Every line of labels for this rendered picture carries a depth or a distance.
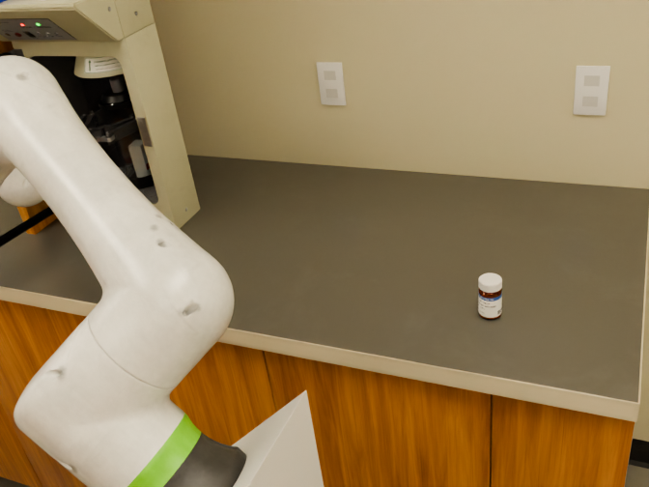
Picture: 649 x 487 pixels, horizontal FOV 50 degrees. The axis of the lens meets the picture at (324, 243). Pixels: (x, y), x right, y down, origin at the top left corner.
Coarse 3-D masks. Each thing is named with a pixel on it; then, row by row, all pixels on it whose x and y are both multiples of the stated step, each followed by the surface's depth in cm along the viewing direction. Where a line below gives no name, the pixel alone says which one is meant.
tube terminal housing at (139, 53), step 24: (120, 0) 142; (144, 0) 148; (144, 24) 149; (24, 48) 156; (48, 48) 154; (72, 48) 151; (96, 48) 148; (120, 48) 146; (144, 48) 150; (144, 72) 151; (144, 96) 152; (168, 96) 160; (168, 120) 161; (168, 144) 162; (168, 168) 163; (168, 192) 164; (192, 192) 173; (168, 216) 167
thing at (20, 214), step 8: (0, 200) 160; (0, 208) 161; (8, 208) 162; (16, 208) 164; (24, 208) 166; (32, 208) 168; (40, 208) 170; (0, 216) 161; (8, 216) 163; (16, 216) 165; (24, 216) 167; (0, 224) 161; (8, 224) 163; (16, 224) 165; (0, 232) 162
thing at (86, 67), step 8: (80, 56) 156; (88, 56) 154; (80, 64) 156; (88, 64) 155; (96, 64) 154; (104, 64) 154; (112, 64) 154; (120, 64) 155; (80, 72) 156; (88, 72) 155; (96, 72) 154; (104, 72) 154; (112, 72) 154; (120, 72) 155
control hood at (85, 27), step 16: (16, 0) 140; (32, 0) 138; (48, 0) 136; (64, 0) 134; (80, 0) 132; (96, 0) 135; (112, 0) 140; (0, 16) 141; (16, 16) 139; (32, 16) 138; (48, 16) 136; (64, 16) 135; (80, 16) 134; (96, 16) 136; (112, 16) 140; (80, 32) 141; (96, 32) 140; (112, 32) 141
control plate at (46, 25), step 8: (0, 24) 145; (8, 24) 144; (16, 24) 143; (32, 24) 142; (48, 24) 140; (0, 32) 149; (8, 32) 148; (16, 32) 147; (32, 32) 146; (40, 32) 145; (48, 32) 144; (56, 32) 143; (64, 32) 142
